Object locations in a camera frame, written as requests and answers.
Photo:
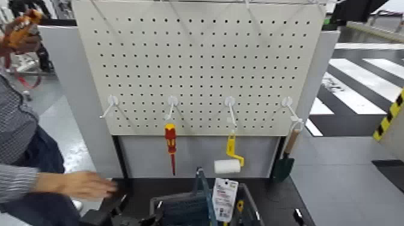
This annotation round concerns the red yellow screwdriver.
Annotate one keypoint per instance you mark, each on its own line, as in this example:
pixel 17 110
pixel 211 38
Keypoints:
pixel 170 139

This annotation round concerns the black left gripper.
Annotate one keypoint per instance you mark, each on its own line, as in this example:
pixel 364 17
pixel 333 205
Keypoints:
pixel 96 218

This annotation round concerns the white pegboard hook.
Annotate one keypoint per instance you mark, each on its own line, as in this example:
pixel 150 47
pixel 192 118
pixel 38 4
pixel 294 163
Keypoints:
pixel 230 101
pixel 287 101
pixel 112 101
pixel 172 101

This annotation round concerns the person in grey shirt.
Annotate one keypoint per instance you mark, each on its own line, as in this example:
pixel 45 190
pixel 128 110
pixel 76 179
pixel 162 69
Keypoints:
pixel 19 126

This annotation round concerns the black floor mat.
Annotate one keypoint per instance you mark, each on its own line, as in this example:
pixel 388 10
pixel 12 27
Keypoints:
pixel 391 175

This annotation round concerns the black monitor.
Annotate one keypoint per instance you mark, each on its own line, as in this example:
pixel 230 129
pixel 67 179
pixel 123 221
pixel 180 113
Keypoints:
pixel 356 9

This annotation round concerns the teal bar tool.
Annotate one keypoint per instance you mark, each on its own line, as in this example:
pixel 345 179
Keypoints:
pixel 205 189

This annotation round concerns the person's bare hand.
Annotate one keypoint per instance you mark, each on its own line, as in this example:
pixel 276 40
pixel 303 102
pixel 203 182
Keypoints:
pixel 85 185

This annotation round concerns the orange packaged item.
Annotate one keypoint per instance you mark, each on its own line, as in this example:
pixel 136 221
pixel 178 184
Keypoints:
pixel 22 30

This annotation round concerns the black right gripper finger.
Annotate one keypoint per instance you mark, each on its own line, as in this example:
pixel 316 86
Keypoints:
pixel 298 217

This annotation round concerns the yellow black small tool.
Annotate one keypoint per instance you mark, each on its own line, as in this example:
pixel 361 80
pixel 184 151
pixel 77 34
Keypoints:
pixel 240 206

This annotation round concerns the dark blue textured pad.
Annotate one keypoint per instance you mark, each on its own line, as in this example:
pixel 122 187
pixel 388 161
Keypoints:
pixel 184 211

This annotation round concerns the beige perforated pegboard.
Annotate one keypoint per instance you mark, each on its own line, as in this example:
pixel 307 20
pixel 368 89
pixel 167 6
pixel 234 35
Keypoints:
pixel 202 63

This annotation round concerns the white labelled product package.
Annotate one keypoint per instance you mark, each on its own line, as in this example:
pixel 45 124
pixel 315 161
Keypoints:
pixel 224 198

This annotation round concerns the grey striped sleeve forearm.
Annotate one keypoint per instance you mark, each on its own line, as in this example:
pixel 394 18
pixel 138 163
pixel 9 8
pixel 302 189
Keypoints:
pixel 17 183

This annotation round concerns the black shopping basket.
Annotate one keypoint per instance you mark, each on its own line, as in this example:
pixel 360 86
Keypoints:
pixel 249 205

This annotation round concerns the black yellow hazard striped barrier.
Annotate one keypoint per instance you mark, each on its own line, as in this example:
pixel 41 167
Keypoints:
pixel 389 115

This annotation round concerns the black stand post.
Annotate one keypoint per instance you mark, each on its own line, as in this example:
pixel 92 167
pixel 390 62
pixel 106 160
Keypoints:
pixel 275 157
pixel 121 157

